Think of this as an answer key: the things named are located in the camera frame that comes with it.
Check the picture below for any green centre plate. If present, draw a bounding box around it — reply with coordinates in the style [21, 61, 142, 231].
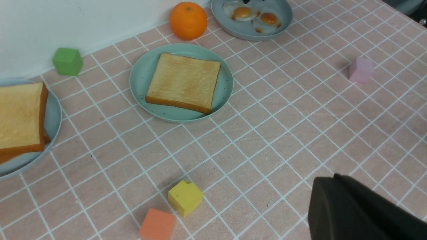
[129, 44, 234, 124]

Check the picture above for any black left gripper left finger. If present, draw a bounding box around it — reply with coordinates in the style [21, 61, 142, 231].
[308, 177, 387, 240]

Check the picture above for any yellow cube block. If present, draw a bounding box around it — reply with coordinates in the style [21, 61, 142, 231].
[168, 180, 204, 218]

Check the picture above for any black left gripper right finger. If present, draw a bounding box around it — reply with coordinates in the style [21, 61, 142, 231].
[334, 173, 427, 240]

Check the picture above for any left blue-grey plate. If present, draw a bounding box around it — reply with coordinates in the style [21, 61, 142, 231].
[1, 78, 62, 179]

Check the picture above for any right blue-grey plate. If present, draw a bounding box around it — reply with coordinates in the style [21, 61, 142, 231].
[211, 0, 293, 41]

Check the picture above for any orange fruit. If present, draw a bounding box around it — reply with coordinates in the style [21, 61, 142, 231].
[169, 1, 208, 41]

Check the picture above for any orange cube block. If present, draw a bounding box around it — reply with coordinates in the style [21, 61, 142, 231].
[140, 208, 176, 240]

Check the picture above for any fried egg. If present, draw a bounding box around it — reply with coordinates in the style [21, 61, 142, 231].
[252, 12, 282, 34]
[222, 0, 261, 22]

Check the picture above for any pink cube block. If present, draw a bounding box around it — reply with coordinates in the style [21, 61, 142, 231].
[348, 57, 374, 83]

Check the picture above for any green cube block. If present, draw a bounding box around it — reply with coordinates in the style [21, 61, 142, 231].
[52, 48, 83, 77]

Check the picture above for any toast slice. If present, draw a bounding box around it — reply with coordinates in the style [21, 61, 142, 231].
[0, 130, 51, 164]
[0, 82, 49, 155]
[145, 53, 221, 114]

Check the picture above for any blue-grey plate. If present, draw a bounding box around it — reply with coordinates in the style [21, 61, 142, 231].
[1, 78, 62, 179]
[211, 0, 293, 41]

